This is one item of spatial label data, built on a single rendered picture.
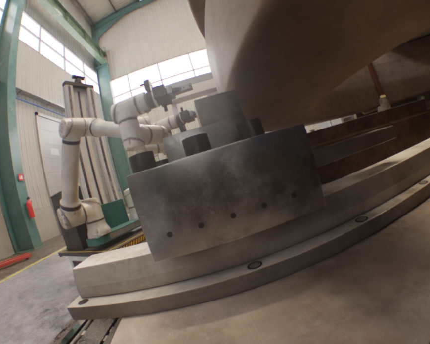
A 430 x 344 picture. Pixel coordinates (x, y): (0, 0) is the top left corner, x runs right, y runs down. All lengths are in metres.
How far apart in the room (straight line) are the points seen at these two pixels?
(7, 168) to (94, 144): 5.82
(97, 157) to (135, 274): 1.55
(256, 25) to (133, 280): 0.69
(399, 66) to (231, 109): 3.95
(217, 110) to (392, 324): 0.64
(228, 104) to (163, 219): 0.36
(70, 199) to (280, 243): 1.27
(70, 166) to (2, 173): 6.57
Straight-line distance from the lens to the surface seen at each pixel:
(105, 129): 1.28
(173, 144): 0.62
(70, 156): 1.41
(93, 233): 1.67
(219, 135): 0.62
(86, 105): 2.25
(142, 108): 0.93
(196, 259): 0.62
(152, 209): 0.51
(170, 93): 0.90
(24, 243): 7.55
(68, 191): 1.50
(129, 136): 0.90
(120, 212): 2.01
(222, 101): 0.65
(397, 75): 4.30
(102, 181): 2.06
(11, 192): 7.58
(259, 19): 0.42
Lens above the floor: 0.63
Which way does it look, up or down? 1 degrees down
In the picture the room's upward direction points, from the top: 17 degrees counter-clockwise
